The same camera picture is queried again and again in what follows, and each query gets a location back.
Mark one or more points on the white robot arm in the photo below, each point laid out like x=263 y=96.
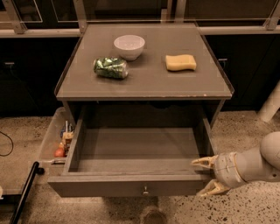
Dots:
x=247 y=148

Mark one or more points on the clear plastic storage bin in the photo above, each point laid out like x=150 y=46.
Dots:
x=51 y=142

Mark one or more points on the brown snack package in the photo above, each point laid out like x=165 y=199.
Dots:
x=67 y=134

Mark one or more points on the yellow sponge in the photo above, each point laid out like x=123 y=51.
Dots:
x=180 y=62

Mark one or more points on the red round fruit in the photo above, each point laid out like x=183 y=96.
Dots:
x=59 y=153

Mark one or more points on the crushed green soda can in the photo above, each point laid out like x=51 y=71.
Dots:
x=111 y=68

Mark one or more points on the grey drawer cabinet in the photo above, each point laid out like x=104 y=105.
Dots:
x=148 y=78

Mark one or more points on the white ceramic bowl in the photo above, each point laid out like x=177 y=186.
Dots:
x=129 y=47

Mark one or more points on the black metal bar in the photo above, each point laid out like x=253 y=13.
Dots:
x=35 y=170

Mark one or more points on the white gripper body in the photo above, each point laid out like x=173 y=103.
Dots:
x=225 y=169

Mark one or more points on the grey top drawer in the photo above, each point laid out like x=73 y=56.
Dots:
x=119 y=152

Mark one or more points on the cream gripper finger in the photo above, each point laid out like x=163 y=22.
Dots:
x=205 y=162
x=212 y=188

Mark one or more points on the metal window railing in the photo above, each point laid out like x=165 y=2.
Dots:
x=70 y=18

